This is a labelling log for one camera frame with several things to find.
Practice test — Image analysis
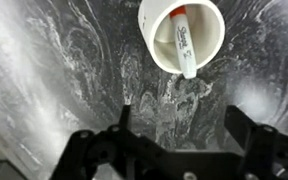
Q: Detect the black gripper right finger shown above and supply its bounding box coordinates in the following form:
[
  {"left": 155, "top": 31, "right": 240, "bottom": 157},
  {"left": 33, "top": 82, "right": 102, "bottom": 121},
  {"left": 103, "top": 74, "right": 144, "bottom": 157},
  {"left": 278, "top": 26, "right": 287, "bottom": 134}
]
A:
[{"left": 225, "top": 105, "right": 288, "bottom": 180}]

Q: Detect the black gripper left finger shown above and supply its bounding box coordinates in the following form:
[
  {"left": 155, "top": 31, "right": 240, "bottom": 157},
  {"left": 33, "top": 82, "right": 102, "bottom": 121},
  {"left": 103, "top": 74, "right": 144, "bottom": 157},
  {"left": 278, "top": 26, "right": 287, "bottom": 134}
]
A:
[{"left": 50, "top": 104, "right": 185, "bottom": 180}]

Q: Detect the white plastic cup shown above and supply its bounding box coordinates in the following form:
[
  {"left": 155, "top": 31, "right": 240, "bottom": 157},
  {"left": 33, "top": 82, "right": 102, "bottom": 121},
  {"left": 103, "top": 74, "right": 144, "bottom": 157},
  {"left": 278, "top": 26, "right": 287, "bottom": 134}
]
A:
[{"left": 137, "top": 0, "right": 226, "bottom": 75}]

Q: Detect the orange-capped white marker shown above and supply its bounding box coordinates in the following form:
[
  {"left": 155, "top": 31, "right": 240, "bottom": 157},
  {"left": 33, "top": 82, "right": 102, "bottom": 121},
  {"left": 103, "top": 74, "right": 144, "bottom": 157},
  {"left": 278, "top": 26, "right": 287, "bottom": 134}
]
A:
[{"left": 168, "top": 5, "right": 198, "bottom": 80}]

